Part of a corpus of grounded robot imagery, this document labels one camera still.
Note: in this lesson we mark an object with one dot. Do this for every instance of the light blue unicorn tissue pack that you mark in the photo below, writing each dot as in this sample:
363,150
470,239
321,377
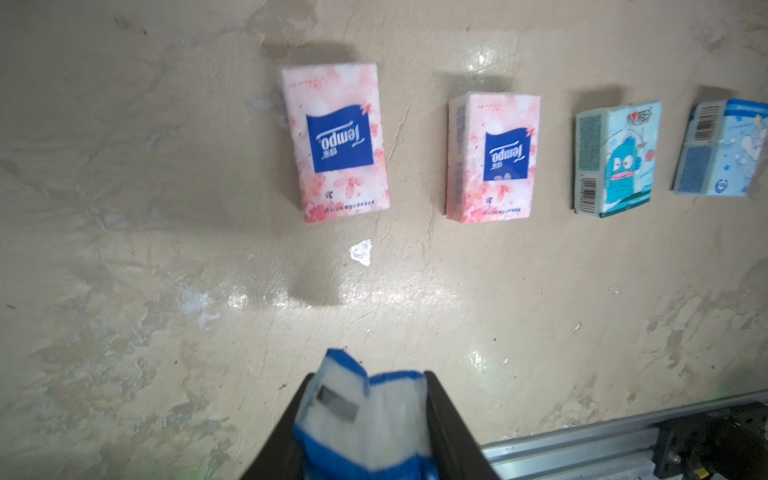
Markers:
722,148

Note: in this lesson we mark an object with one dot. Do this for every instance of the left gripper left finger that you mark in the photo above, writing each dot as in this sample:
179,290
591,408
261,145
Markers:
282,456

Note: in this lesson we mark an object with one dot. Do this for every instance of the pink Tempo tissue pack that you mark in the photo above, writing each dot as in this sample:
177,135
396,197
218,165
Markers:
335,121
493,140

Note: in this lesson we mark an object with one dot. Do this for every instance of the blue white tissue pack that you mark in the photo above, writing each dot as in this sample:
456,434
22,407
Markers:
355,426

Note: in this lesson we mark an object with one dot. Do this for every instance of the teal cartoon tissue pack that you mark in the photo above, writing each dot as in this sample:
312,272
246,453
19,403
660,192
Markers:
615,151

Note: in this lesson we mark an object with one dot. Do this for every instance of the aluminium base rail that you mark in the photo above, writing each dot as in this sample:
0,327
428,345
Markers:
719,439

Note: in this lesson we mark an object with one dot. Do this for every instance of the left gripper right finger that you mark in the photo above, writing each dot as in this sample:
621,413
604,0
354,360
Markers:
456,454

